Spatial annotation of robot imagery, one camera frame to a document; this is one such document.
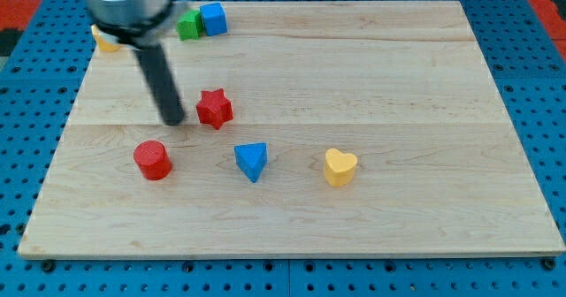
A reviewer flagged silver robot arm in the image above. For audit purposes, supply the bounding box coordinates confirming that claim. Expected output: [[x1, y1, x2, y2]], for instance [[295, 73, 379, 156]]
[[84, 0, 188, 49]]

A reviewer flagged yellow hexagon block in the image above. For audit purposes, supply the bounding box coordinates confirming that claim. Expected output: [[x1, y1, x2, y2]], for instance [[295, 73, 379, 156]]
[[90, 25, 121, 52]]

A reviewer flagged light wooden board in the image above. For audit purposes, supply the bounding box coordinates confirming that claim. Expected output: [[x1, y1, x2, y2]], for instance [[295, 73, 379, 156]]
[[19, 1, 565, 260]]

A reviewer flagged blue triangle block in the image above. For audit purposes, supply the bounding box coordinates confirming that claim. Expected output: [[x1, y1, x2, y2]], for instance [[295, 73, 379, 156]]
[[233, 142, 267, 183]]

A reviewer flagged yellow heart block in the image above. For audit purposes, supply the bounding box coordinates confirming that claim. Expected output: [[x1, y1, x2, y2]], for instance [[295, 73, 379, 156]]
[[323, 148, 358, 187]]

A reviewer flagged red star block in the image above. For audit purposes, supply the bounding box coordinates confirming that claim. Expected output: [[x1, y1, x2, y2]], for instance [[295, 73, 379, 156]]
[[196, 88, 233, 130]]

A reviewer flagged red cylinder block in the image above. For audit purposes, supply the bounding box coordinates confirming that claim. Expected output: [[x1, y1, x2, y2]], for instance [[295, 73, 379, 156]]
[[134, 141, 172, 180]]

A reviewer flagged blue cube block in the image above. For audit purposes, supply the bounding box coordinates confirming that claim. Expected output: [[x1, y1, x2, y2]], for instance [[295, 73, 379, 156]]
[[200, 3, 227, 36]]

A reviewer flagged green block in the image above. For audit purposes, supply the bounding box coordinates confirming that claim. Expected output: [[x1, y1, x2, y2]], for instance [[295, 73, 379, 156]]
[[176, 10, 204, 41]]

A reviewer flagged black cylindrical pointer tool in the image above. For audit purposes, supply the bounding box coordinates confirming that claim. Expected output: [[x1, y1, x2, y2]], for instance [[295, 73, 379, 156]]
[[134, 43, 185, 126]]

